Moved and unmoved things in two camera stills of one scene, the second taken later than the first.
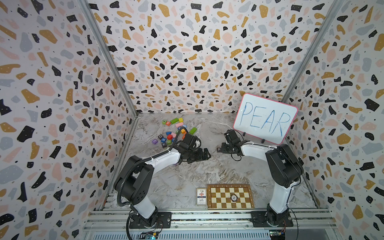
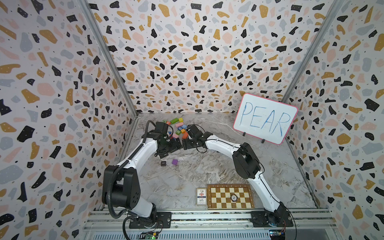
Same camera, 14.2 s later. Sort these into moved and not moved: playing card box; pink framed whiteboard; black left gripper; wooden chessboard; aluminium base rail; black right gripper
Moved: black left gripper; black right gripper
Not moved: playing card box; aluminium base rail; pink framed whiteboard; wooden chessboard
